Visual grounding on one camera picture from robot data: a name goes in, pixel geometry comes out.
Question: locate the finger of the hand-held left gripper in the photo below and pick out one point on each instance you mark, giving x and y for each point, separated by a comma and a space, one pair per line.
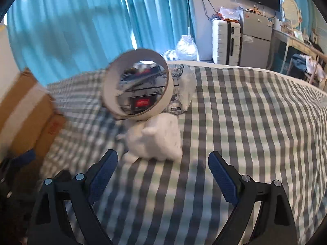
24, 158

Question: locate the round white framed mirror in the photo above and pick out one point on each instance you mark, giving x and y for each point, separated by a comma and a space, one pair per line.
112, 89

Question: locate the oval white mirror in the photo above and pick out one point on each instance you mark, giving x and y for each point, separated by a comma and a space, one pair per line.
291, 11

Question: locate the wooden desk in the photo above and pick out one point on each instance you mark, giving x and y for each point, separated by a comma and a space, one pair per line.
293, 40

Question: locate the wooden chair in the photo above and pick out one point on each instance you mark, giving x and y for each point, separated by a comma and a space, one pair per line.
316, 69

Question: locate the white suitcase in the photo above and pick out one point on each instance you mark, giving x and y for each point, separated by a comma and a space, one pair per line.
221, 40

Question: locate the small grey fridge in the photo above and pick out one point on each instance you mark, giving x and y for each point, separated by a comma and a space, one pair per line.
256, 40

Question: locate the blue curtain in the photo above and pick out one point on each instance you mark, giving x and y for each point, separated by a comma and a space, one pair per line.
63, 25

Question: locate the white plastic bag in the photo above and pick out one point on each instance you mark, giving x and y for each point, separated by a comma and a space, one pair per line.
186, 48

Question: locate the clear printed plastic bag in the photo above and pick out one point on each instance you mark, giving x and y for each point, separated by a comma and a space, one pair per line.
185, 86

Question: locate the blue clothes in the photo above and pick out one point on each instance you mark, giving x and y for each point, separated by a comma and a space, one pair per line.
299, 61

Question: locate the brown cardboard box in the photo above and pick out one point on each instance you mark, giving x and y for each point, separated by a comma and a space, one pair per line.
23, 114

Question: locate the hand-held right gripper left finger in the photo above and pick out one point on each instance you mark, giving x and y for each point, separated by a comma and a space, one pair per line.
102, 178

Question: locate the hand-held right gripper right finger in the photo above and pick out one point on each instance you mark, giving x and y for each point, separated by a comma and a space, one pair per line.
224, 181

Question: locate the white plush toy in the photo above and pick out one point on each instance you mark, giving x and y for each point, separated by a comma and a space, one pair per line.
155, 137

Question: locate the clear bag of small things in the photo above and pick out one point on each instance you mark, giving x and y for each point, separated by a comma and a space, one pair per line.
230, 14

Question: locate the checked bed sheet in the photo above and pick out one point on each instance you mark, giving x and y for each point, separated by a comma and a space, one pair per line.
242, 132

